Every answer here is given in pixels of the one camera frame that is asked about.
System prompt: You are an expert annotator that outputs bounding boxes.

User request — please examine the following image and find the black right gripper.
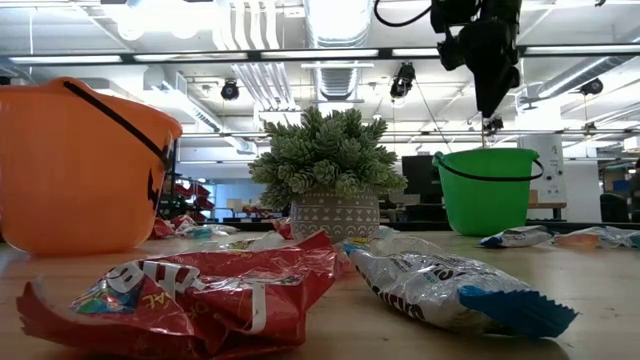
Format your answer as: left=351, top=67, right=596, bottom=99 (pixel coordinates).
left=438, top=29, right=522, bottom=119

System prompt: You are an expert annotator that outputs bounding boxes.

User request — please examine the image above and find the white pillar with sockets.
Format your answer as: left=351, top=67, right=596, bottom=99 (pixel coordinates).
left=517, top=133, right=569, bottom=205

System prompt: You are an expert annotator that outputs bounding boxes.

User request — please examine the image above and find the green plastic bucket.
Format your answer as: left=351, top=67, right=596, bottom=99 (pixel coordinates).
left=432, top=147, right=546, bottom=238

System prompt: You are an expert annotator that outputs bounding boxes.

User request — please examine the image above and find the black monitor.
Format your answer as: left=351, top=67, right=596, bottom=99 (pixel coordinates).
left=401, top=154, right=444, bottom=205

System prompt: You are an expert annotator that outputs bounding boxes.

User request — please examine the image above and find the black beam with light strips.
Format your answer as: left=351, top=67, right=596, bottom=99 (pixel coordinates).
left=0, top=45, right=640, bottom=65

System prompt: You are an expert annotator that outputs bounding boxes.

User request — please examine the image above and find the wooden bench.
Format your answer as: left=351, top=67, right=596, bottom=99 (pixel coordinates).
left=527, top=201, right=570, bottom=221

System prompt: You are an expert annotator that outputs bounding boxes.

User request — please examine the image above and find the blue storage bin rack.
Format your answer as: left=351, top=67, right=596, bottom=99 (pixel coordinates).
left=602, top=169, right=632, bottom=196

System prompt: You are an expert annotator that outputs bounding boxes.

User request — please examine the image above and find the black office chair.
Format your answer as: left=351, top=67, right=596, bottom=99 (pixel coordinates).
left=598, top=193, right=632, bottom=224

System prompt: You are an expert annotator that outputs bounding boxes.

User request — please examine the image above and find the artificial succulent in patterned pot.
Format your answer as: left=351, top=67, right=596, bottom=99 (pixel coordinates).
left=248, top=105, right=409, bottom=245

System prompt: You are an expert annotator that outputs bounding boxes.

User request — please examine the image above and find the white pipe bundle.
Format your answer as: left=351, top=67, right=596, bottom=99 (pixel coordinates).
left=212, top=0, right=301, bottom=114

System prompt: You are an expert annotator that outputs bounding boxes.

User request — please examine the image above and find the red storage bin rack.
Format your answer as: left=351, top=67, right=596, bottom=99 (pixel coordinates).
left=172, top=182, right=216, bottom=224

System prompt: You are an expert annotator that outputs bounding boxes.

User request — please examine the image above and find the orange pumpkin bucket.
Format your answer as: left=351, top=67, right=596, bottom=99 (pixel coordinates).
left=0, top=76, right=184, bottom=257

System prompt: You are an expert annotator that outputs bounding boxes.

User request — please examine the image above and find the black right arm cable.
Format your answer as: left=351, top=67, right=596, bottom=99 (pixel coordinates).
left=373, top=0, right=436, bottom=29

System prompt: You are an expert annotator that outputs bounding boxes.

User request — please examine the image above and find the white ventilation duct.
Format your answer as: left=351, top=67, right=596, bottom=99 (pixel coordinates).
left=302, top=0, right=375, bottom=104

